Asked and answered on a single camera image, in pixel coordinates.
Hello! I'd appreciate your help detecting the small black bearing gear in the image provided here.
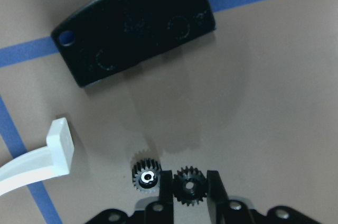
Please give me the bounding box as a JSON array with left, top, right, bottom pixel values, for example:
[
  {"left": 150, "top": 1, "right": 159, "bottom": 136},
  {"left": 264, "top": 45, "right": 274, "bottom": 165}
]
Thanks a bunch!
[{"left": 132, "top": 150, "right": 162, "bottom": 193}]

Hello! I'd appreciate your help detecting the white curved plastic piece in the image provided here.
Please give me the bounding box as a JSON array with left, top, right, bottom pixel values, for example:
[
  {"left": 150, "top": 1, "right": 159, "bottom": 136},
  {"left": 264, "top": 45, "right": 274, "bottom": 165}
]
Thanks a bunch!
[{"left": 1, "top": 117, "right": 74, "bottom": 195}]

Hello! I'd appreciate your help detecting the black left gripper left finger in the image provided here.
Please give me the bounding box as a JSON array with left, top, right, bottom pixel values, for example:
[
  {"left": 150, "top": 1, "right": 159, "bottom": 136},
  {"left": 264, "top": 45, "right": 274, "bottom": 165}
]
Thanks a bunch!
[{"left": 159, "top": 171, "right": 174, "bottom": 224}]

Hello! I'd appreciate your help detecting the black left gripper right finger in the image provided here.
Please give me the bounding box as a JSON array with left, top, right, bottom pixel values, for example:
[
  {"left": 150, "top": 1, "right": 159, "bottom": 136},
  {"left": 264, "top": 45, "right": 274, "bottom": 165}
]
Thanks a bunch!
[{"left": 206, "top": 170, "right": 231, "bottom": 223}]

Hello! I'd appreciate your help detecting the small black plastic bracket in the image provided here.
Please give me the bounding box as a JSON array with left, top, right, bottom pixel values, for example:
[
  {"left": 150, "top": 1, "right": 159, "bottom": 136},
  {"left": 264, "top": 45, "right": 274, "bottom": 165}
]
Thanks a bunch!
[{"left": 51, "top": 0, "right": 215, "bottom": 87}]

